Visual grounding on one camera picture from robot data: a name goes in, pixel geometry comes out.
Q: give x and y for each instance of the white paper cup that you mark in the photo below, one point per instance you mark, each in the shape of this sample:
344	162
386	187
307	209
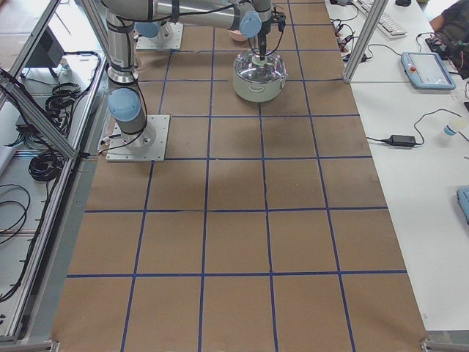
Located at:
454	127

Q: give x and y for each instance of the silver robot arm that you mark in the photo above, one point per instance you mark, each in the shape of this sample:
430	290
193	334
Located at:
155	31
125	102

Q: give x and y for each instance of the white keyboard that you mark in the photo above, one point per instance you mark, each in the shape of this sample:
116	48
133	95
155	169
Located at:
386	24

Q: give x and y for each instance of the blue teach pendant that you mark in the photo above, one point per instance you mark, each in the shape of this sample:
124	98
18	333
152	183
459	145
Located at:
463	201
426	71

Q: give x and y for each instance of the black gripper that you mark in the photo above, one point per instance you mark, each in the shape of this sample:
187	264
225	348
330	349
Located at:
262	39

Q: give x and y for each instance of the glass pot lid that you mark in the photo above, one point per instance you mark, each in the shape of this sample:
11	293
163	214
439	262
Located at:
251	68

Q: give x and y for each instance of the aluminium diagonal frame beam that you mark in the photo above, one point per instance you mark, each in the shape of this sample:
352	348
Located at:
32	113

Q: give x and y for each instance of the aluminium frame post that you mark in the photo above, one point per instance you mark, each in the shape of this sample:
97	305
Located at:
365	36

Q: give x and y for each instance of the black electronics box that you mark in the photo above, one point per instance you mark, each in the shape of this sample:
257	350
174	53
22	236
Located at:
48	53

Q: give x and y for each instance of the brown paper table mat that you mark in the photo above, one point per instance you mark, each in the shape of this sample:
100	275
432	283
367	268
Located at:
265	228

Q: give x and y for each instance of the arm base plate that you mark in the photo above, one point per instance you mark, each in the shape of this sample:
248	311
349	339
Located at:
149	146
144	44

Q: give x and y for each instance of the black power adapter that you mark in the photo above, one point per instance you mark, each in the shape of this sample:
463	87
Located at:
400	141

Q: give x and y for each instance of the pink bowl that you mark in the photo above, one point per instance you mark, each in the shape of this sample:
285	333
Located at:
236	35

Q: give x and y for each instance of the white electric pot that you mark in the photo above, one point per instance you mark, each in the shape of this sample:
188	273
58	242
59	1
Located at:
255	92

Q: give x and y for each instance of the person in dark shirt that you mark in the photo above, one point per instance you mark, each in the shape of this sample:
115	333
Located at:
451	31

